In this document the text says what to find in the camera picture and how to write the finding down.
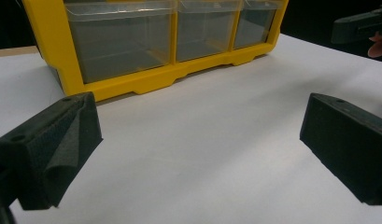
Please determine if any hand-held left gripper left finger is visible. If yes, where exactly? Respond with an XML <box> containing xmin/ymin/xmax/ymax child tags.
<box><xmin>0</xmin><ymin>91</ymin><xmax>104</xmax><ymax>211</ymax></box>

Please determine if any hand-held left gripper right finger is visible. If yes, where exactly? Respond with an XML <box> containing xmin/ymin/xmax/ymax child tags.
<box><xmin>299</xmin><ymin>92</ymin><xmax>382</xmax><ymax>206</ymax></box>

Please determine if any yellow black drawer organizer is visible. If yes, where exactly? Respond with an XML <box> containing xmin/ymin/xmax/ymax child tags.
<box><xmin>21</xmin><ymin>0</ymin><xmax>290</xmax><ymax>103</ymax></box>

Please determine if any group of clear drawers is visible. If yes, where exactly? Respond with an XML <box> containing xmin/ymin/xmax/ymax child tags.
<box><xmin>64</xmin><ymin>0</ymin><xmax>285</xmax><ymax>84</ymax></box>

